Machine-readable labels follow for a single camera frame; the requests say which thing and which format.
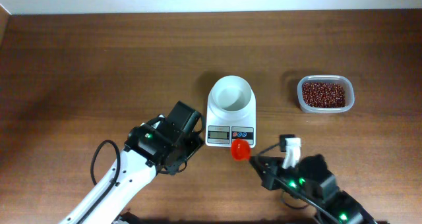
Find orange plastic measuring scoop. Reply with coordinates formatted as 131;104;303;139
230;138;251;161

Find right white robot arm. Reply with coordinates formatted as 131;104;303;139
249;154;377;224

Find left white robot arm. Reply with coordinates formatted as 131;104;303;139
62;101;205;223

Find white digital kitchen scale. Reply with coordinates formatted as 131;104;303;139
205;92;257;148

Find white round bowl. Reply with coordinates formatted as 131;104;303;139
210;75;253;112

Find red beans in container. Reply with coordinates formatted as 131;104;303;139
301;82;346;108

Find clear plastic food container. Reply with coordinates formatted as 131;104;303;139
297;75;355;113

